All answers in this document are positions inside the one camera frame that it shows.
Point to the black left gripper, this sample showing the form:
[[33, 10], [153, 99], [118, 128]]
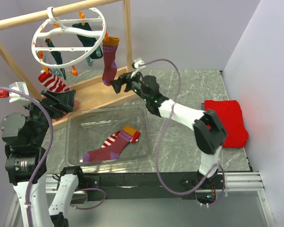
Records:
[[58, 103]]

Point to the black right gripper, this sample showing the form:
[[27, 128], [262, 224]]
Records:
[[124, 78]]

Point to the red white striped sock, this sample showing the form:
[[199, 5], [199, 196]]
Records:
[[52, 82], [111, 139]]

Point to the purple sock with orange cuff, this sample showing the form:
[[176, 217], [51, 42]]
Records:
[[109, 53]]

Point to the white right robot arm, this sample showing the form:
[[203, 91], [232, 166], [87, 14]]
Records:
[[210, 134]]

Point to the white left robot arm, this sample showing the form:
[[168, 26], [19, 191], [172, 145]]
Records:
[[26, 158]]

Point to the white round sock hanger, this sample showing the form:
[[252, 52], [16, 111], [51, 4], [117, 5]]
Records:
[[65, 40]]

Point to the wooden drying rack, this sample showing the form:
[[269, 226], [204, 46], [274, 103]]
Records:
[[91, 93]]

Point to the clear plastic bin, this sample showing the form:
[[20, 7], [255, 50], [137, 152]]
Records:
[[87, 131]]

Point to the dark teal sock left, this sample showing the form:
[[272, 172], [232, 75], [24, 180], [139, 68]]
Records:
[[56, 55]]

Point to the dark teal sock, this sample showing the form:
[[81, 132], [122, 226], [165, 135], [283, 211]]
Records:
[[56, 55], [88, 41]]

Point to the dark teal sock right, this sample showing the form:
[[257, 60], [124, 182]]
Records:
[[88, 41]]

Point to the folded red cloth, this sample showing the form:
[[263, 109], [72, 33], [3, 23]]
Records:
[[230, 114]]

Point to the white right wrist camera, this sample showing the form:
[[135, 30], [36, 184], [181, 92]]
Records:
[[137, 66]]

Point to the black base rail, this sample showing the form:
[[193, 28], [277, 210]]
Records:
[[143, 185]]

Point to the aluminium frame rail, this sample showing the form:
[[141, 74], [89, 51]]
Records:
[[243, 181]]

